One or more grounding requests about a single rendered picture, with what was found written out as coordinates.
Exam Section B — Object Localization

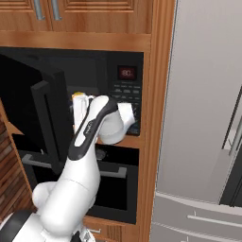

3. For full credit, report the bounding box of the black microwave door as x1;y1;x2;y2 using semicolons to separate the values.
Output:
0;53;76;176

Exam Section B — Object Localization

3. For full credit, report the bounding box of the grey fridge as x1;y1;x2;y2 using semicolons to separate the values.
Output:
148;0;242;242

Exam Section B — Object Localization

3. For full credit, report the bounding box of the black built-in oven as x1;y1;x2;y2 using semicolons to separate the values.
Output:
18;143;141;225

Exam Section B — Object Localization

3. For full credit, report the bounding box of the grey oven handle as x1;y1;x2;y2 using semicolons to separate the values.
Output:
21;153;128;180

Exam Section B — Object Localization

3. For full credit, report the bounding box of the black microwave oven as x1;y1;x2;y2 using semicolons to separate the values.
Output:
0;46;145;137

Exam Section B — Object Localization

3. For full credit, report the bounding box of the wooden drawer front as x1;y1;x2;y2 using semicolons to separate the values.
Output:
82;216;140;242

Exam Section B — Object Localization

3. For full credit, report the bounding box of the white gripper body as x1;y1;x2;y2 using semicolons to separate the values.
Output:
117;102;139;128

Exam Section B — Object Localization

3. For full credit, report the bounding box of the white bottle with yellow top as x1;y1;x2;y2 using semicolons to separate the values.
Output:
71;91;95;134

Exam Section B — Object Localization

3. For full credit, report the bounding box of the grey cupboard handle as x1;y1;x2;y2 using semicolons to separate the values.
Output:
33;0;46;22
50;0;62;22

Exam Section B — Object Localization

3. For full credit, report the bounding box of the wooden tall cabinet frame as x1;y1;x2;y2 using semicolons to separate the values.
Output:
0;0;177;242

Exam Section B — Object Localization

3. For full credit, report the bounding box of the wooden cupboard door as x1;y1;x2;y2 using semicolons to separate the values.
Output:
46;0;154;35
0;0;53;33

